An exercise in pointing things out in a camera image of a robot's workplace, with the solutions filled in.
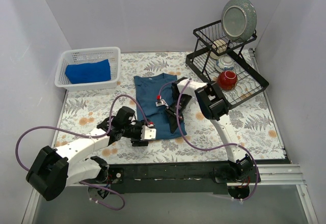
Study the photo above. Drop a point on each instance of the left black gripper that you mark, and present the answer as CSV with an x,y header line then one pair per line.
x,y
139,137

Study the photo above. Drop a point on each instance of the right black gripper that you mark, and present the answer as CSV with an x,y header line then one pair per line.
x,y
175,108

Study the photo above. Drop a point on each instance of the teal blue t shirt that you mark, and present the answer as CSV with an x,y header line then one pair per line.
x,y
147,89

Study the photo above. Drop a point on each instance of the black wire dish rack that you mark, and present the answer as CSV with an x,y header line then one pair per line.
x,y
250,82

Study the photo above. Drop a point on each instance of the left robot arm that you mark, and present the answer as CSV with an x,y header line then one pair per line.
x,y
56,168

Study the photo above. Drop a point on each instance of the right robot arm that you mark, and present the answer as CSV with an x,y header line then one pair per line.
x,y
214,107

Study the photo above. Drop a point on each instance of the red bowl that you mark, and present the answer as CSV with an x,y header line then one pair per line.
x,y
227,80

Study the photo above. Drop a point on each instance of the blue white porcelain bowl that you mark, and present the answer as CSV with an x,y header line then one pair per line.
x,y
224,63

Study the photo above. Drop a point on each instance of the bright blue t shirt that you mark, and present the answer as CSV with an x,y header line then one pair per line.
x,y
89,72

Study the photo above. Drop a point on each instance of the white plastic basket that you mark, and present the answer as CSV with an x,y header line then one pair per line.
x,y
89,55

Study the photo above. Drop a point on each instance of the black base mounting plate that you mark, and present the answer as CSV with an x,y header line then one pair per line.
x,y
210,176

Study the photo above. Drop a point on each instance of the cream ceramic cup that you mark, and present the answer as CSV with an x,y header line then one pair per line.
x,y
219,46

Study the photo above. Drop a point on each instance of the grey green plate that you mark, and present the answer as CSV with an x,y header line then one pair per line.
x,y
239,20

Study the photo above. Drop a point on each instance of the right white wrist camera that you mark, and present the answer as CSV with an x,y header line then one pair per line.
x,y
160,101

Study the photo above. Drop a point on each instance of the aluminium frame rail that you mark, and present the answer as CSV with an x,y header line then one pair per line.
x,y
280,175

